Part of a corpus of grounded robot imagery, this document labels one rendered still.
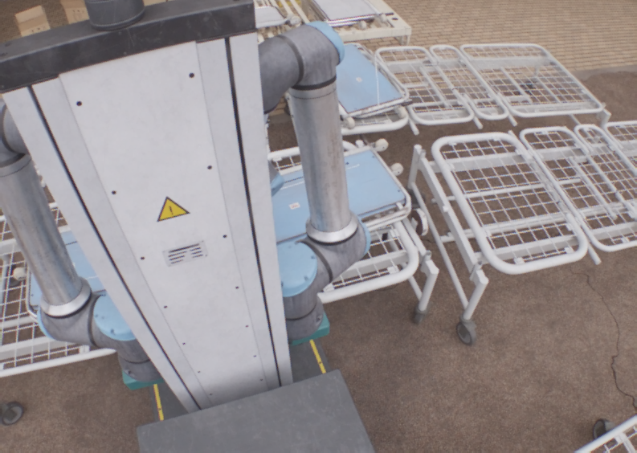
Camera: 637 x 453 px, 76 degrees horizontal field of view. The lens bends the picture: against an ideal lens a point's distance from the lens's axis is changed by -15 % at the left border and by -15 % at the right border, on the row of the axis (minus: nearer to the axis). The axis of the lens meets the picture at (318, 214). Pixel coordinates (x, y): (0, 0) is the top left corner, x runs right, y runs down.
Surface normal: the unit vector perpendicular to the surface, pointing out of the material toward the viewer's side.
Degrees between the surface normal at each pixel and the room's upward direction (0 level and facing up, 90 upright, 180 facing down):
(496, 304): 0
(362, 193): 3
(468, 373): 0
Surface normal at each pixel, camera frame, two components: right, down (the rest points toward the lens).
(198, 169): 0.34, 0.69
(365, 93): -0.08, -0.65
